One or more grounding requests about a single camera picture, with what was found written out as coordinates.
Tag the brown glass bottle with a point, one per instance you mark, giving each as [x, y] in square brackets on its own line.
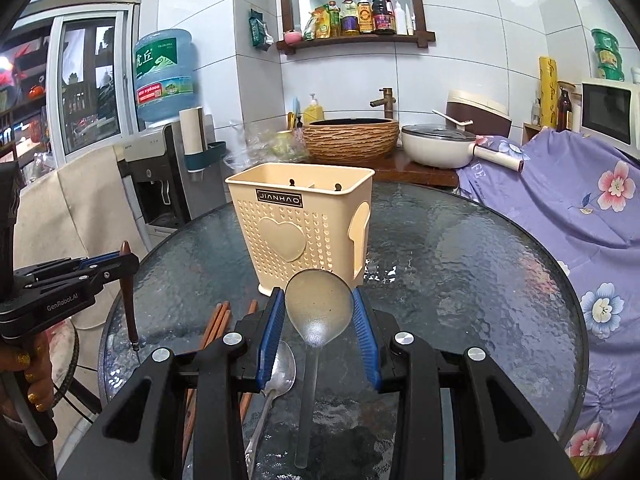
[564, 110]

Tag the bronze faucet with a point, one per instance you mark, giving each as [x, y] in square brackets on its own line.
[386, 102]

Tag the brown wooden chopstick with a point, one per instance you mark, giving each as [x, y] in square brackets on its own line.
[223, 322]
[212, 327]

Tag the white water dispenser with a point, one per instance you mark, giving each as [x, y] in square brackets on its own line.
[150, 180]

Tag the person's left hand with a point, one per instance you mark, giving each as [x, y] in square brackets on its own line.
[30, 375]

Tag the white rice paddle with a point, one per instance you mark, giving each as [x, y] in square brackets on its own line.
[452, 119]

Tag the white plastic bottle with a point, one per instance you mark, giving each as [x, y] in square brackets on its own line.
[400, 17]

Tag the blue water jug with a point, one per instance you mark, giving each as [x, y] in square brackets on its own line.
[162, 75]

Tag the amber sauce bottle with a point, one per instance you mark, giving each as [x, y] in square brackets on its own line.
[365, 15]

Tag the cream pan with glass lid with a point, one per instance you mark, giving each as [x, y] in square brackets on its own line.
[435, 147]

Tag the dark wooden wall shelf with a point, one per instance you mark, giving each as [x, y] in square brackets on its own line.
[350, 42]

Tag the yellow cooking oil bottle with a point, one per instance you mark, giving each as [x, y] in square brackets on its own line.
[350, 17]

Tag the woven-look basin sink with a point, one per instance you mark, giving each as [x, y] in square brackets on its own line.
[350, 142]

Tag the green hanging packet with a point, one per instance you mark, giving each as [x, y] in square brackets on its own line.
[260, 30]

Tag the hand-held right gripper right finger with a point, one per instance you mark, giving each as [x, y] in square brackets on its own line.
[367, 345]

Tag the beige perforated utensil holder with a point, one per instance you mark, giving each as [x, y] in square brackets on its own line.
[295, 220]

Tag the purple floral cloth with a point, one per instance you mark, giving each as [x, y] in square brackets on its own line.
[575, 220]

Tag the white framed window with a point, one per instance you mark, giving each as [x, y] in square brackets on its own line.
[90, 80]

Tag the dark shelf rack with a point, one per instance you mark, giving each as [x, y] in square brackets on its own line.
[25, 90]

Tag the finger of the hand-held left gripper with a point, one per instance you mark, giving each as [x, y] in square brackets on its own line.
[117, 270]
[100, 261]

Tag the brown and white rice cooker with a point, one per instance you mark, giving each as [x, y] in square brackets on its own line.
[482, 115]

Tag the yellow food packet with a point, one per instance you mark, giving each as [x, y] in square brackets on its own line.
[316, 22]

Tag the black metal frame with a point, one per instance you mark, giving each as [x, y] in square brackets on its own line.
[74, 360]

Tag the teal wall holder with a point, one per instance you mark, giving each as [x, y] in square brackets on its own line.
[205, 157]

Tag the white microwave oven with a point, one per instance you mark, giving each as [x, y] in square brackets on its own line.
[607, 110]

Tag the beige cloth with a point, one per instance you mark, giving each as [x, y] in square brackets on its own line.
[75, 210]

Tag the yellow soap dispenser bottle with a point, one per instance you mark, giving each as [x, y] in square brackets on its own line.
[313, 110]

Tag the pink small bowl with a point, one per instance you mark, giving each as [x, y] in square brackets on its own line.
[292, 37]

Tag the clear plastic bag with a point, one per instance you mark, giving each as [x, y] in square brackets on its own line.
[260, 145]

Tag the dark soy sauce bottle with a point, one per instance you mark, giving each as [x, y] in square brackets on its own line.
[384, 15]

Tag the yellow wrapped roll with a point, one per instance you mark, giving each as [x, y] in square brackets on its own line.
[547, 90]

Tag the metal spoon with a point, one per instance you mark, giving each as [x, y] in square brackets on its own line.
[280, 370]

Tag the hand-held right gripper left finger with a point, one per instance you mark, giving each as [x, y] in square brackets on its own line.
[270, 345]

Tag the dark wooden counter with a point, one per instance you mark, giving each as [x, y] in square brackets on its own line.
[415, 175]

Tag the stack of green bowls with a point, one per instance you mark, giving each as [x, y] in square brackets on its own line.
[607, 55]

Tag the translucent plastic rice spoon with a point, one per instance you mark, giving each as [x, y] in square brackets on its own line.
[317, 305]

